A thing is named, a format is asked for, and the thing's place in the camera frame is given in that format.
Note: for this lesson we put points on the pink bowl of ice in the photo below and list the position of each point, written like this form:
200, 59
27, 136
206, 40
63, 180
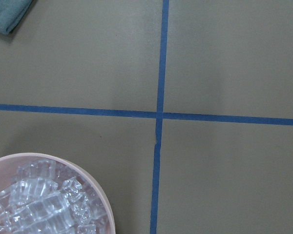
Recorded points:
43, 194

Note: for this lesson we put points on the grey folded cloth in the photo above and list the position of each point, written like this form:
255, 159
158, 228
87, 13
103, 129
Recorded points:
11, 13

